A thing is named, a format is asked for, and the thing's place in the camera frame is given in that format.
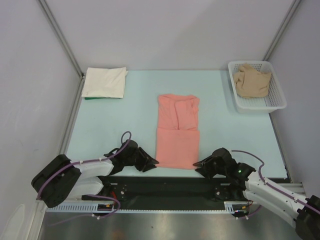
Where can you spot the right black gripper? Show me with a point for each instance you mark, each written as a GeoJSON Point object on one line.
{"type": "Point", "coordinates": [210, 163]}

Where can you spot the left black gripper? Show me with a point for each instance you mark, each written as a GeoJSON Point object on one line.
{"type": "Point", "coordinates": [147, 158]}

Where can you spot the pink polo shirt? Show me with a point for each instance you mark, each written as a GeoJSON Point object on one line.
{"type": "Point", "coordinates": [177, 134]}

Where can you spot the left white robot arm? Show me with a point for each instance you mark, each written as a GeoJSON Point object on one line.
{"type": "Point", "coordinates": [62, 178]}

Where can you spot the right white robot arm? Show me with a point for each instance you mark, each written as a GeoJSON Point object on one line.
{"type": "Point", "coordinates": [302, 213]}

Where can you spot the folded green t shirt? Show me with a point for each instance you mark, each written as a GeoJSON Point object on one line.
{"type": "Point", "coordinates": [100, 98]}

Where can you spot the folded white t shirt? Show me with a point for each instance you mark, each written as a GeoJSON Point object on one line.
{"type": "Point", "coordinates": [104, 83]}

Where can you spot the beige t shirt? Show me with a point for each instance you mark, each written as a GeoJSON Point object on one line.
{"type": "Point", "coordinates": [251, 83]}

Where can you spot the white plastic basket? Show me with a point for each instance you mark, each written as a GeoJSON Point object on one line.
{"type": "Point", "coordinates": [275, 100]}

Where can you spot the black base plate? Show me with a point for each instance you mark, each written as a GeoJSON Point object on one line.
{"type": "Point", "coordinates": [168, 192]}

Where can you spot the white slotted cable duct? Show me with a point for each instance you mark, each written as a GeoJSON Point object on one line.
{"type": "Point", "coordinates": [106, 208]}

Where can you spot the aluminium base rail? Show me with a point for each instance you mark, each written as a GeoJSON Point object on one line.
{"type": "Point", "coordinates": [294, 187]}

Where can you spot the right aluminium frame post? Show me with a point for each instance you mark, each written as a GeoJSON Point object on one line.
{"type": "Point", "coordinates": [289, 16]}

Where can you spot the aluminium frame post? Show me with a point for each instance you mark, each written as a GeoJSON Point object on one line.
{"type": "Point", "coordinates": [289, 16]}
{"type": "Point", "coordinates": [60, 36]}

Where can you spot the left aluminium frame post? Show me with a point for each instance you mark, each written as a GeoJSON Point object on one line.
{"type": "Point", "coordinates": [60, 36]}

